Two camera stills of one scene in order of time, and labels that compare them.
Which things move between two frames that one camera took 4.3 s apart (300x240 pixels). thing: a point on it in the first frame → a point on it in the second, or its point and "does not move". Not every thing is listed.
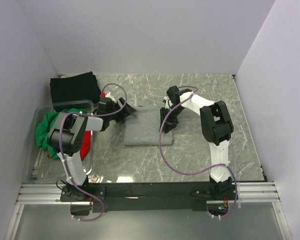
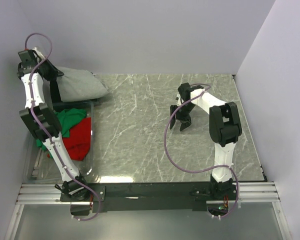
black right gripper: [172, 124] → [186, 121]
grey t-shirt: [142, 127] → [75, 84]
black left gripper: [125, 112] → [55, 72]
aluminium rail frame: [258, 193] does not move
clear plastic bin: [39, 168] does not move
